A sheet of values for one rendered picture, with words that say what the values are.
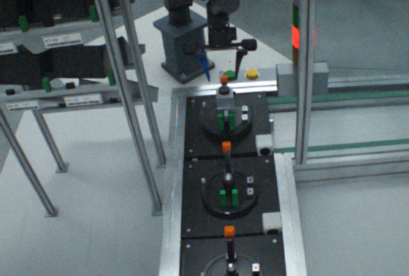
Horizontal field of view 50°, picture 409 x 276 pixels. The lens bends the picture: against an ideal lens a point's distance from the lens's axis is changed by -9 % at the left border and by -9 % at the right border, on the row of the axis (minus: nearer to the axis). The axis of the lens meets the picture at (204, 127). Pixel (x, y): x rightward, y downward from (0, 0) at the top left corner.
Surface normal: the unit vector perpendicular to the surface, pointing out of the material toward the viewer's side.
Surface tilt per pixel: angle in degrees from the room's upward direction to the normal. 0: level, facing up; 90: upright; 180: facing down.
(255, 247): 0
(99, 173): 0
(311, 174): 90
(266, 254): 0
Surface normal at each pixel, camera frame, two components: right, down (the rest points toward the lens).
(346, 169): 0.00, 0.71
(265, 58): -0.10, -0.70
